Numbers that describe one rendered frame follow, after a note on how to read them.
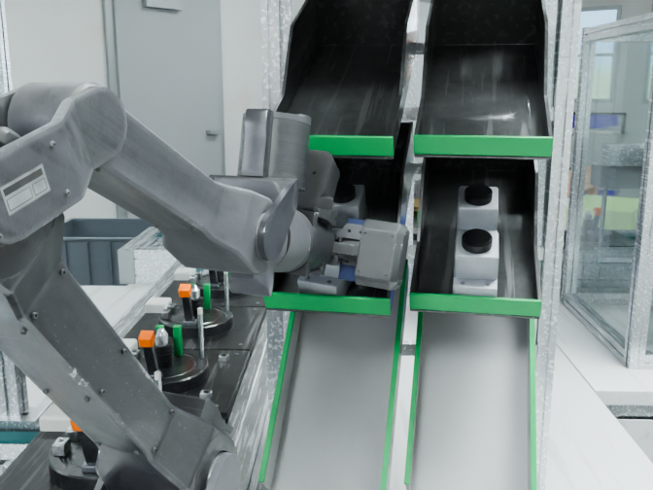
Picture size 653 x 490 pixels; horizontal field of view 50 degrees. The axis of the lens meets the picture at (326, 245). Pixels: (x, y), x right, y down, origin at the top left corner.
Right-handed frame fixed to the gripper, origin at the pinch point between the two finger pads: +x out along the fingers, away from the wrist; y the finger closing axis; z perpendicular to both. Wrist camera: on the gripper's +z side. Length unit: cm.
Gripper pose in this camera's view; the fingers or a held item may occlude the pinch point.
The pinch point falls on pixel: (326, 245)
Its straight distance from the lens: 72.6
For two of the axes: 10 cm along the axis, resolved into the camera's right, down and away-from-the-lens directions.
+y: -9.3, -1.5, 3.3
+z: 1.6, -9.9, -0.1
